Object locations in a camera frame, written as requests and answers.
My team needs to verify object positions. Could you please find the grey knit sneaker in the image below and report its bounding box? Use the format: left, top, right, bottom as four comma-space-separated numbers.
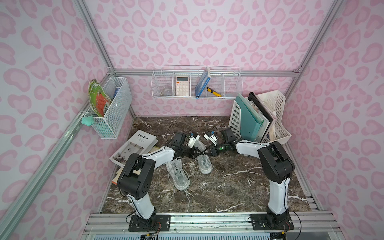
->
166, 159, 190, 191
194, 140, 213, 175

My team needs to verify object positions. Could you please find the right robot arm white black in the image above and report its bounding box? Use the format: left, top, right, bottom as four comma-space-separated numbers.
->
203, 128, 295, 218

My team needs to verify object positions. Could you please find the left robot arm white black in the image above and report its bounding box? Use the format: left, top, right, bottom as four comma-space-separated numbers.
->
117, 132, 202, 221

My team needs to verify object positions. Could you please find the teal folder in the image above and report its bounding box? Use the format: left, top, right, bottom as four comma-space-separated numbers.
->
236, 95, 264, 142

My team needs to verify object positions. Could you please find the white hardcover book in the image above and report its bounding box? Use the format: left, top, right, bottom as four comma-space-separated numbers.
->
110, 130, 158, 167

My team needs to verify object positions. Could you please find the black clipboard folder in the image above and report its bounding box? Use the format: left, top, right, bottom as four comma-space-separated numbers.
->
248, 93, 276, 143

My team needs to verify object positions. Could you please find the white plastic file organizer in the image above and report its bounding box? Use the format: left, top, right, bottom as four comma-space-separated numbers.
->
229, 90, 291, 145

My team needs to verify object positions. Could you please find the yellow black utility knife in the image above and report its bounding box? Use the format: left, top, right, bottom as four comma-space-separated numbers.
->
207, 88, 222, 98

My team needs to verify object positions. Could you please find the clear glass bowl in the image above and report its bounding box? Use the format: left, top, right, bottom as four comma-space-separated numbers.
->
161, 86, 173, 97

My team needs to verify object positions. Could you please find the blue book in shelf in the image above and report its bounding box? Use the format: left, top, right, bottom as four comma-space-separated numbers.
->
195, 67, 211, 98

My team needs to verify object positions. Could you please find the white pink calculator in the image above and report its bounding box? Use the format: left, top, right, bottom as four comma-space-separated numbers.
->
175, 76, 190, 97

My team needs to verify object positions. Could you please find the green red snack bag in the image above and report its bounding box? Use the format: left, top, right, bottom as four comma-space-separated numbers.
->
88, 79, 112, 117

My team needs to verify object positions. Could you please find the mint green hook clip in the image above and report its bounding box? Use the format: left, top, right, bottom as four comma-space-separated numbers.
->
81, 116, 95, 127

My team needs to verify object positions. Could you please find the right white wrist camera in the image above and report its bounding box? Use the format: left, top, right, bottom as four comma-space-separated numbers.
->
204, 131, 218, 146

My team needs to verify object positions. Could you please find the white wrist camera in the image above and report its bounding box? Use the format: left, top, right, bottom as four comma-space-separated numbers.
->
204, 131, 218, 146
188, 132, 200, 148

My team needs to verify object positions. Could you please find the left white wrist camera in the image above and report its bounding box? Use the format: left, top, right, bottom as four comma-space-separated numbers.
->
188, 132, 200, 148

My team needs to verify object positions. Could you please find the white wire wall shelf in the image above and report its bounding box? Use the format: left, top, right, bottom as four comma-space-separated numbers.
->
151, 65, 243, 99

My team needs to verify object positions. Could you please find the white wire side basket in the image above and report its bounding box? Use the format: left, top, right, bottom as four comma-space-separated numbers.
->
91, 77, 133, 140

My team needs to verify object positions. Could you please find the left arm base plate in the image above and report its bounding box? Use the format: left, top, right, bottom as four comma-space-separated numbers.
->
127, 215, 171, 232

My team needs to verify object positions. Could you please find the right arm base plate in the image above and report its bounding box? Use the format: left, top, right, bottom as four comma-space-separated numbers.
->
247, 213, 295, 232

